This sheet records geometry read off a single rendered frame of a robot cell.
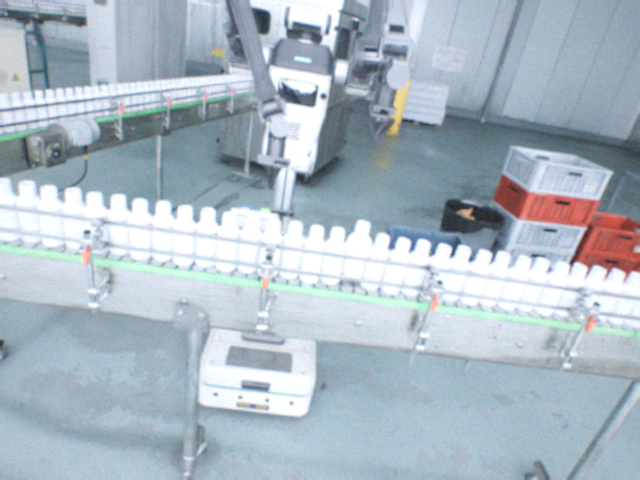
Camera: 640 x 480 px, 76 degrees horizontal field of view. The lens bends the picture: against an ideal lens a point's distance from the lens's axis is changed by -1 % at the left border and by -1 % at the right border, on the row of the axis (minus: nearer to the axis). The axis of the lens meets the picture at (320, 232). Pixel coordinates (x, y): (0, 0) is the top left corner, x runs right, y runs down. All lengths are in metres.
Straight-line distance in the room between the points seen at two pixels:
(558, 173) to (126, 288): 2.86
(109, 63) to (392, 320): 6.24
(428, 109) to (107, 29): 6.91
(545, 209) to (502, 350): 2.13
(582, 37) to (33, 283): 14.71
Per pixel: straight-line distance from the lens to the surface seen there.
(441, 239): 1.90
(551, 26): 14.63
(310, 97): 1.61
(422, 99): 10.54
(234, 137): 5.16
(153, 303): 1.28
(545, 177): 3.32
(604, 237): 3.92
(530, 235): 3.47
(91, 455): 2.07
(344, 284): 1.22
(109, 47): 6.98
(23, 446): 2.17
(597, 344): 1.55
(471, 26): 13.74
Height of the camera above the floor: 1.64
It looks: 25 degrees down
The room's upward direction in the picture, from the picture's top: 11 degrees clockwise
